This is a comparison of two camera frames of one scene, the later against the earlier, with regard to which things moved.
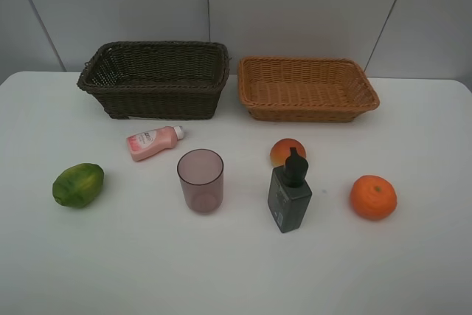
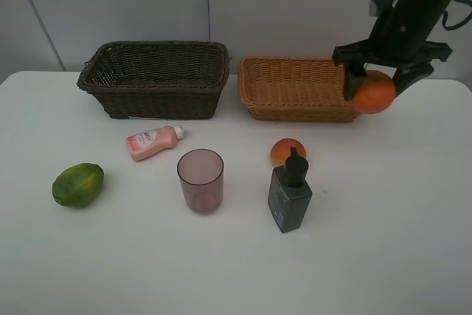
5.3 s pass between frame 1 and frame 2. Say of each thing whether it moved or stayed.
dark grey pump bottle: stayed
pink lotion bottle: stayed
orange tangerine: moved
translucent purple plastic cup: stayed
